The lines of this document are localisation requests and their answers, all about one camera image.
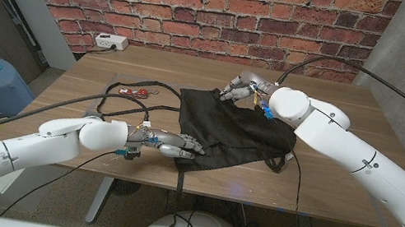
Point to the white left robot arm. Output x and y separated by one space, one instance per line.
12 151

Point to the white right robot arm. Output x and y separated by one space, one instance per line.
365 163

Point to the black fabric tote bag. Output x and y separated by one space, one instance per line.
224 130

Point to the red brick print backdrop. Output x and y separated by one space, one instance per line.
205 5

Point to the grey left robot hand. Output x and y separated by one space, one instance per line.
173 139

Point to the black round fan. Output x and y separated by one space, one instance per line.
126 188

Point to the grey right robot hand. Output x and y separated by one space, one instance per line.
251 84

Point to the white power strip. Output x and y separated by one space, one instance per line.
110 41

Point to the small red pocket device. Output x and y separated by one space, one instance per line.
133 93

